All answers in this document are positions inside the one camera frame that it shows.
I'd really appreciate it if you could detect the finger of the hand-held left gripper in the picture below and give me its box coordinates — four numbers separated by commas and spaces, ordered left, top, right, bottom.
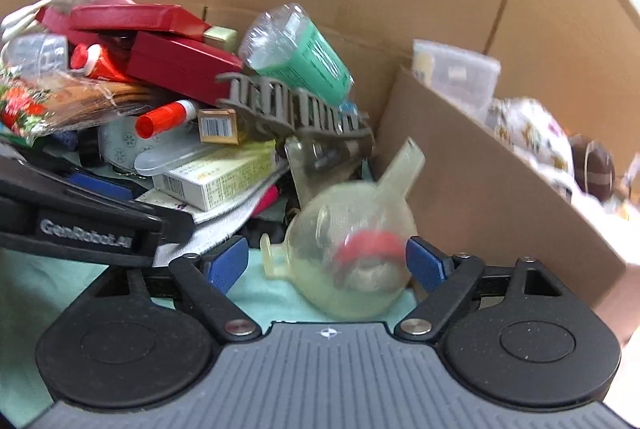
0, 156, 134, 201
0, 178, 196, 246

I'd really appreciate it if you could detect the brown plush ball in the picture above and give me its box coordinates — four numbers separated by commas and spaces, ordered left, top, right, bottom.
569, 135, 617, 202

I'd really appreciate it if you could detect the orange tube white cap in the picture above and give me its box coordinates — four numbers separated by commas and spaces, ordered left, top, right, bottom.
70, 44, 132, 83

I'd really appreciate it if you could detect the white marker red cap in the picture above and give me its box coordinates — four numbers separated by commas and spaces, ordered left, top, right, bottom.
135, 99, 199, 140

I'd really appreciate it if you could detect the clear round flask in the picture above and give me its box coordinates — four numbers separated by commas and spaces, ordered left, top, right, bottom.
260, 136, 427, 321

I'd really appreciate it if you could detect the clear plastic case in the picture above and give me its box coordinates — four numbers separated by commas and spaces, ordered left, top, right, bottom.
133, 140, 217, 178

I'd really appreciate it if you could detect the red case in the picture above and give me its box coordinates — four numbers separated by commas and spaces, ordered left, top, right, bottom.
125, 32, 246, 96

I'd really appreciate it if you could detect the clear blister pack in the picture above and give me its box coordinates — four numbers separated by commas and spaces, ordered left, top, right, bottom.
6, 34, 69, 76

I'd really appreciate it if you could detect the red grey ball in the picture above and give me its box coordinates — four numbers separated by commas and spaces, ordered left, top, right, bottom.
334, 230, 403, 290

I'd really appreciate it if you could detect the pink object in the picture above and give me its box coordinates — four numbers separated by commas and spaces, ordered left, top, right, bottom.
254, 186, 282, 219

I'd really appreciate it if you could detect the translucent plastic bracket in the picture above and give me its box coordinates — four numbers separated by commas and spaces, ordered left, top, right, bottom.
284, 138, 368, 211

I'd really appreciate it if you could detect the white printed cloth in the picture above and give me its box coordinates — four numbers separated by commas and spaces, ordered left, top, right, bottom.
487, 96, 577, 202

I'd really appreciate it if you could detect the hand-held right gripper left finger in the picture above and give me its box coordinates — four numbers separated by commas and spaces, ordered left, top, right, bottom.
75, 236, 263, 343

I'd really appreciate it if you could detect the clear bottle green label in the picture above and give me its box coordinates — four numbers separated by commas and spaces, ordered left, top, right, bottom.
237, 2, 357, 111

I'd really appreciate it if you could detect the brown wrapped packet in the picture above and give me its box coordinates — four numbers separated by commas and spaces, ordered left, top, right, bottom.
29, 74, 173, 131

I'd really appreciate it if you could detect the small beige box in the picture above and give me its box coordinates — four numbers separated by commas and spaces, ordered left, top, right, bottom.
202, 25, 239, 53

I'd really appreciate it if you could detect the white yellow medicine box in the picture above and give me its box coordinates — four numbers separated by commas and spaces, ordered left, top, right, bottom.
151, 143, 279, 213

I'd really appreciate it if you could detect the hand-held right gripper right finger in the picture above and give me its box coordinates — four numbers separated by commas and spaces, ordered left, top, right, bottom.
394, 236, 583, 343

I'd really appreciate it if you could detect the clear plastic container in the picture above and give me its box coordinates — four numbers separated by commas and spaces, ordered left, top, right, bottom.
411, 38, 502, 111

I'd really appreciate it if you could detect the grey cable drag chain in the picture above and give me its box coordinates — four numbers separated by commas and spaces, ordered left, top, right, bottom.
215, 72, 377, 151

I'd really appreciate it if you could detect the small gold box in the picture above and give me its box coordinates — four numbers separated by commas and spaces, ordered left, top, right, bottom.
197, 108, 252, 146

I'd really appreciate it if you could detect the red case lid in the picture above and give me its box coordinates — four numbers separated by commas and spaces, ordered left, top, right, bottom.
67, 3, 212, 44

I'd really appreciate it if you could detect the strawberry printed packet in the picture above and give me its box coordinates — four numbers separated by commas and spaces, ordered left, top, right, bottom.
0, 68, 57, 146

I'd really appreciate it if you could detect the white patterned container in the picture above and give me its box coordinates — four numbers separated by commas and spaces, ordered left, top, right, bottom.
97, 115, 152, 172

